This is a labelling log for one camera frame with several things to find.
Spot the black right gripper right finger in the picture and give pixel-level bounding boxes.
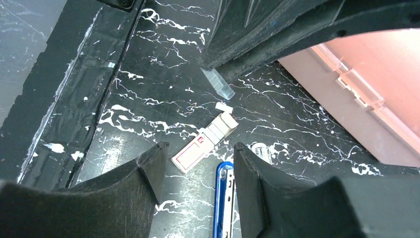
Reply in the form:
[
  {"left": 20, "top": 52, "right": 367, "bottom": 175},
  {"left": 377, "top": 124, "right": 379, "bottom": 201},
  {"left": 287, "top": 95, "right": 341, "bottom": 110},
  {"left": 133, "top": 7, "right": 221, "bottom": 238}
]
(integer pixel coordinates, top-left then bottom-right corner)
[{"left": 233, "top": 142, "right": 420, "bottom": 238}]

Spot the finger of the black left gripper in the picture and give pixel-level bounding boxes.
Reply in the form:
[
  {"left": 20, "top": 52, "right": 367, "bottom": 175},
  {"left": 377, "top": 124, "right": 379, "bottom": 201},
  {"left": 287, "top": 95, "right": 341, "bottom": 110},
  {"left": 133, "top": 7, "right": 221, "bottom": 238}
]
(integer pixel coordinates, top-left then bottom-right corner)
[
  {"left": 200, "top": 0, "right": 345, "bottom": 69},
  {"left": 216, "top": 6, "right": 420, "bottom": 81}
]

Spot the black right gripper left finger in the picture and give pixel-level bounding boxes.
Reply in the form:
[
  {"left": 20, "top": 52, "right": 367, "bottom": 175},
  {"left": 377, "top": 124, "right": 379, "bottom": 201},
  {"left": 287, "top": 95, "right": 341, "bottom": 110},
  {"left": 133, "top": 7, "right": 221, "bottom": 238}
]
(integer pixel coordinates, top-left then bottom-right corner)
[{"left": 0, "top": 142, "right": 169, "bottom": 238}]

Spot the blue stapler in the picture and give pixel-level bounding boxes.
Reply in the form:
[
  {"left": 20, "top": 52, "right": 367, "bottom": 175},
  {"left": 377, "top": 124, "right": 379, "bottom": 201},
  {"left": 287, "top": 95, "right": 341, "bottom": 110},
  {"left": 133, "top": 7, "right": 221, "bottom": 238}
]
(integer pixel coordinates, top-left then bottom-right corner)
[{"left": 212, "top": 162, "right": 235, "bottom": 238}]

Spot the silver staple strip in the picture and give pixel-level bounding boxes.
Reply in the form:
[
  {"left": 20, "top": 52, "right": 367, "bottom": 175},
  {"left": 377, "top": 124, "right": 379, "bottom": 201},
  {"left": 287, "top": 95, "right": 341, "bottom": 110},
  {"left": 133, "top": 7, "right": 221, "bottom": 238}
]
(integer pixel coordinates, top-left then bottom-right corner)
[{"left": 201, "top": 68, "right": 235, "bottom": 100}]

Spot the red white staple box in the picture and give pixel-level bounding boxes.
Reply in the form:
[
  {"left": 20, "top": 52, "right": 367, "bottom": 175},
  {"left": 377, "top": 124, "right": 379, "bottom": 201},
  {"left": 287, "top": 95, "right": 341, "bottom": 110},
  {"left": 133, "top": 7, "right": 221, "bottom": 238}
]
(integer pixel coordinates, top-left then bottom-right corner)
[{"left": 171, "top": 112, "right": 238, "bottom": 174}]

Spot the beige small stapler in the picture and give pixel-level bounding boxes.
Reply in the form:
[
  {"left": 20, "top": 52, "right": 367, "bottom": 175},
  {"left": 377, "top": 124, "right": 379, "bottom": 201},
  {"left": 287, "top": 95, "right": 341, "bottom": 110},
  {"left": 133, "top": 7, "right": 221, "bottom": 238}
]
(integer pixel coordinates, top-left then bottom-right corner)
[{"left": 251, "top": 143, "right": 272, "bottom": 164}]

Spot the pink plastic storage box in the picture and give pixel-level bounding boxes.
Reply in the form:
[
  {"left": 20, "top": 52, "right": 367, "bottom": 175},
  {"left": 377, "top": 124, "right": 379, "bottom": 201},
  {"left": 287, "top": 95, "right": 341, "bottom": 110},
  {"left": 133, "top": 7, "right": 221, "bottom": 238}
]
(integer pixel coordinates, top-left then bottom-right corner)
[{"left": 279, "top": 28, "right": 420, "bottom": 167}]

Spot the loose small staple strip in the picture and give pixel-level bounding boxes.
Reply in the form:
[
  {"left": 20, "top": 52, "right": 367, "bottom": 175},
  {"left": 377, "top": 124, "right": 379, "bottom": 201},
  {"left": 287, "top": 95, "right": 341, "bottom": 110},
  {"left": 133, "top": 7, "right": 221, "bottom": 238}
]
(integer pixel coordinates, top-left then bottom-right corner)
[{"left": 215, "top": 102, "right": 233, "bottom": 114}]

